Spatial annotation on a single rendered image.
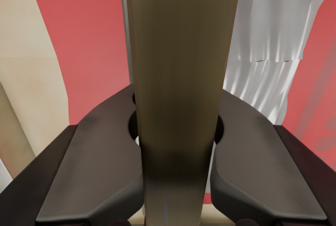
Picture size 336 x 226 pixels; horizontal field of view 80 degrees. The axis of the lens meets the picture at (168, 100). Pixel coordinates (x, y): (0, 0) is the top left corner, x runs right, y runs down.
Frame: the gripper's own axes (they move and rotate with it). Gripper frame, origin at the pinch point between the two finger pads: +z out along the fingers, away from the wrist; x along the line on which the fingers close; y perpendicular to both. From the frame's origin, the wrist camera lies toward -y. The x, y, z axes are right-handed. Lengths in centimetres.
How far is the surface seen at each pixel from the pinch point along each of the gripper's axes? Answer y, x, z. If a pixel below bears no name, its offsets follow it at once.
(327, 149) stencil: 10.4, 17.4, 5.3
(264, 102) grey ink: 3.8, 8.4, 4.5
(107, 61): 0.3, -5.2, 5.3
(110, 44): -1.1, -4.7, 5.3
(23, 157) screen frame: 10.1, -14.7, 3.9
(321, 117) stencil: 6.0, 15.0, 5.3
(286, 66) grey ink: 0.5, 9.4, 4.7
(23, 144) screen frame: 8.9, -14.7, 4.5
